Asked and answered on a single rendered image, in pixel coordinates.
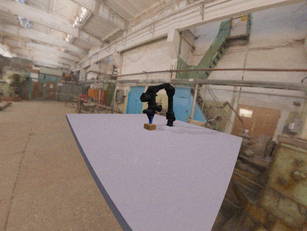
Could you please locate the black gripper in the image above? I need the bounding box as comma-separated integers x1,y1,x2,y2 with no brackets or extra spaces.
143,102,156,121

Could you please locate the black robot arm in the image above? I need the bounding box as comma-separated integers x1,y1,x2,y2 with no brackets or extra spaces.
140,83,176,127

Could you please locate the tan wooden block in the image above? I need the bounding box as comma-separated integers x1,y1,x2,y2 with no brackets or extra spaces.
143,123,156,131

